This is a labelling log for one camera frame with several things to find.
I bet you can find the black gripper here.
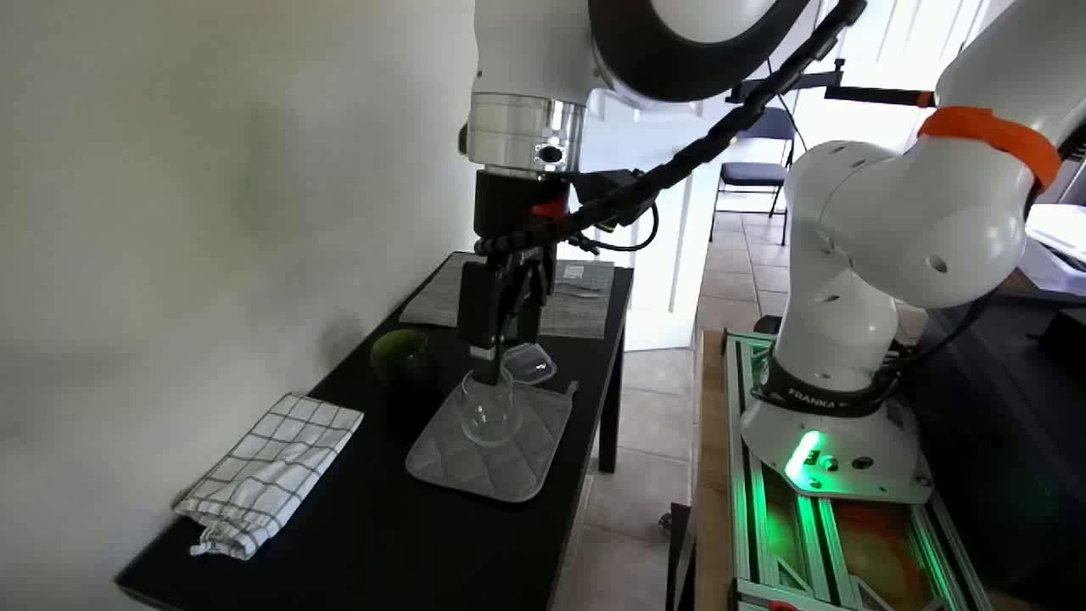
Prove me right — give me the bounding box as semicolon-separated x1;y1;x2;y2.
459;168;569;382

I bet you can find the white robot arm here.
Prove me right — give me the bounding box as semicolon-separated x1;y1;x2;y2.
459;0;1086;501

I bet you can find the clear glass bowl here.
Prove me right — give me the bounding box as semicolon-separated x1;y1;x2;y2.
459;373;522;447

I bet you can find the green round cup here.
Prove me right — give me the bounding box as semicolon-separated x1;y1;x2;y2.
371;327;436;397

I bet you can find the grey woven placemat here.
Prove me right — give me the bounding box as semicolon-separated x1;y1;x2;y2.
395;248;618;343

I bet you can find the black side table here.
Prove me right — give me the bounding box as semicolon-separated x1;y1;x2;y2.
116;267;633;611

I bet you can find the white checkered dish towel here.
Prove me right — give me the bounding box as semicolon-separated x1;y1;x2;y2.
174;395;366;560

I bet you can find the blue folding chair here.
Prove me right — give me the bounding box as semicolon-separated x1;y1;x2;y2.
717;106;796;213

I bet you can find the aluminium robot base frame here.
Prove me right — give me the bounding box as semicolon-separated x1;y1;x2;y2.
722;334;994;611

